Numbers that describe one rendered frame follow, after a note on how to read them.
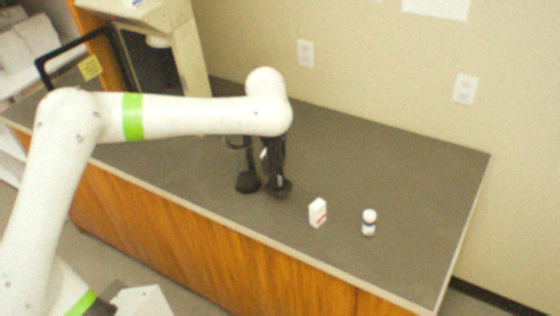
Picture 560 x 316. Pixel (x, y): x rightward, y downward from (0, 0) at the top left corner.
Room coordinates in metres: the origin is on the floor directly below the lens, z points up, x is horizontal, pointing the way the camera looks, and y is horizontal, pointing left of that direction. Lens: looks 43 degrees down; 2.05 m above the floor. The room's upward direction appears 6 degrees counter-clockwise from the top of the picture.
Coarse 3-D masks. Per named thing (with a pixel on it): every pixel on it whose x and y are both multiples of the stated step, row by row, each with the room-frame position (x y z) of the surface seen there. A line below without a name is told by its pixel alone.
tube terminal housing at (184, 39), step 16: (160, 0) 1.39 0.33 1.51; (176, 0) 1.42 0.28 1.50; (176, 16) 1.41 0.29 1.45; (192, 16) 1.47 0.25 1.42; (144, 32) 1.47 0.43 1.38; (160, 32) 1.42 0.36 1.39; (176, 32) 1.39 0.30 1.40; (192, 32) 1.45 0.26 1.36; (176, 48) 1.39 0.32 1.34; (192, 48) 1.44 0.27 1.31; (192, 64) 1.42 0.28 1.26; (192, 80) 1.41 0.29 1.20; (208, 80) 1.47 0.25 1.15; (192, 96) 1.39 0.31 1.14; (208, 96) 1.46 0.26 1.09
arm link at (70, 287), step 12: (60, 264) 0.63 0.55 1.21; (60, 276) 0.59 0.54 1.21; (72, 276) 0.61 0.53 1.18; (60, 288) 0.56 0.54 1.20; (72, 288) 0.58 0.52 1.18; (84, 288) 0.59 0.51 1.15; (60, 300) 0.55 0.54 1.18; (72, 300) 0.55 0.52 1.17; (84, 300) 0.56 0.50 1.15; (48, 312) 0.52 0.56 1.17; (60, 312) 0.53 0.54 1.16; (72, 312) 0.53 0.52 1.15
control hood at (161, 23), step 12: (84, 0) 1.48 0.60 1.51; (96, 0) 1.46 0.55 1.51; (108, 0) 1.45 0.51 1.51; (120, 0) 1.44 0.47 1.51; (108, 12) 1.38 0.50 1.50; (120, 12) 1.34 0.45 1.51; (132, 12) 1.33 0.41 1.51; (144, 12) 1.32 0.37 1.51; (156, 12) 1.34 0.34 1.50; (144, 24) 1.34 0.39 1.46; (156, 24) 1.33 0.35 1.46; (168, 24) 1.37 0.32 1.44
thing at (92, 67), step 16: (80, 48) 1.45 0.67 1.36; (96, 48) 1.49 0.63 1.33; (48, 64) 1.35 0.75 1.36; (64, 64) 1.39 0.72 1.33; (80, 64) 1.43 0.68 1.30; (96, 64) 1.47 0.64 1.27; (112, 64) 1.51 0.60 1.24; (64, 80) 1.37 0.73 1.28; (80, 80) 1.41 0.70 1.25; (96, 80) 1.45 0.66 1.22; (112, 80) 1.50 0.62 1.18
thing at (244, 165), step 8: (224, 136) 1.10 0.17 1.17; (232, 136) 1.12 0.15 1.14; (240, 136) 1.13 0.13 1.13; (248, 136) 1.12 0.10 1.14; (232, 144) 1.12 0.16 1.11; (240, 144) 1.13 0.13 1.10; (248, 144) 1.04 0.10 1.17; (232, 152) 1.05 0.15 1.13; (240, 152) 1.04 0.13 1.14; (248, 152) 1.05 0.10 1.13; (232, 160) 1.06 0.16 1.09; (240, 160) 1.04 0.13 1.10; (248, 160) 1.05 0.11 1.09; (256, 160) 1.08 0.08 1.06; (232, 168) 1.06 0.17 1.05; (240, 168) 1.04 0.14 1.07; (248, 168) 1.04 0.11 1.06; (256, 168) 1.07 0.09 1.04; (240, 176) 1.04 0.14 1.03; (248, 176) 1.04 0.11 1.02; (256, 176) 1.06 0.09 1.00; (240, 184) 1.05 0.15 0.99; (248, 184) 1.04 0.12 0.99
